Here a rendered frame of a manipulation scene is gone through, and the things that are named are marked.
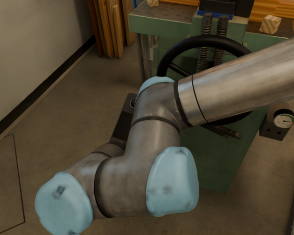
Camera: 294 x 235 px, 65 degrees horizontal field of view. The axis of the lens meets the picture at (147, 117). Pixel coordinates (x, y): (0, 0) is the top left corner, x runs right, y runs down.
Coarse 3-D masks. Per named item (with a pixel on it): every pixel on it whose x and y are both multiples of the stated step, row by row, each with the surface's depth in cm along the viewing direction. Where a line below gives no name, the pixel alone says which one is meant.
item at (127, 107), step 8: (128, 96) 45; (136, 96) 45; (128, 104) 44; (120, 112) 44; (128, 112) 44; (120, 120) 44; (128, 120) 44; (120, 128) 43; (128, 128) 43; (112, 136) 43; (120, 136) 43
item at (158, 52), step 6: (156, 42) 84; (156, 48) 81; (162, 48) 81; (156, 54) 83; (162, 54) 82; (180, 54) 80; (156, 60) 85; (174, 60) 82; (180, 60) 81; (186, 60) 80; (192, 60) 79; (156, 66) 86; (180, 66) 83; (186, 66) 82; (192, 66) 81; (174, 72) 86; (192, 72) 83
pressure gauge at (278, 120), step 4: (276, 112) 76; (280, 112) 74; (284, 112) 74; (288, 112) 73; (292, 112) 74; (276, 116) 75; (280, 116) 74; (284, 116) 74; (288, 116) 73; (292, 116) 73; (276, 120) 76; (280, 120) 75; (288, 120) 74; (292, 120) 74; (276, 124) 77; (280, 124) 77; (284, 124) 76; (288, 124) 75; (292, 124) 75
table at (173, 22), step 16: (144, 0) 86; (128, 16) 77; (144, 16) 75; (160, 16) 75; (176, 16) 75; (192, 16) 75; (144, 32) 79; (160, 32) 77; (176, 32) 75; (256, 32) 67; (288, 32) 67; (192, 48) 66; (256, 48) 69
